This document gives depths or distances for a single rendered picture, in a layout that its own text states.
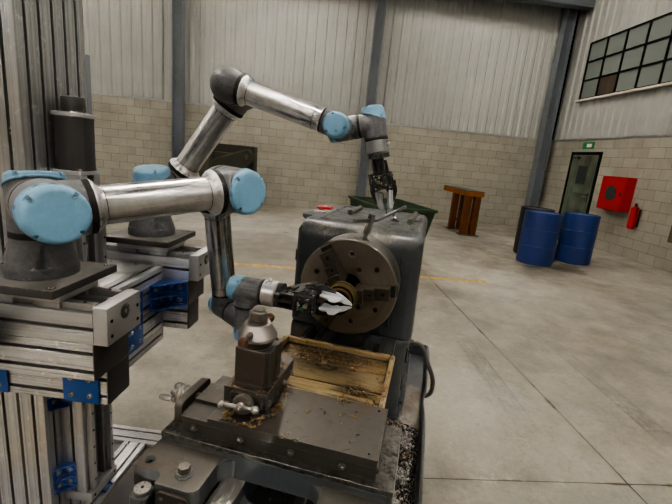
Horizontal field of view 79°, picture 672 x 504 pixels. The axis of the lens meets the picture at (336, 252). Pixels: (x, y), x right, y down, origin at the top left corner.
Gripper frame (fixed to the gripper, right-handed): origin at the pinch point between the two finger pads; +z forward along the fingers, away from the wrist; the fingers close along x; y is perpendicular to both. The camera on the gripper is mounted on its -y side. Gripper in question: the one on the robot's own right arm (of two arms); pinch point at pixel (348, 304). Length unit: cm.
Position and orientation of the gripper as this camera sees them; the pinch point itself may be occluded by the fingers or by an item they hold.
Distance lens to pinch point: 116.1
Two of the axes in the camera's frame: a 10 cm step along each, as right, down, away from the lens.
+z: 9.6, 1.4, -2.3
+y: -2.5, 2.0, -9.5
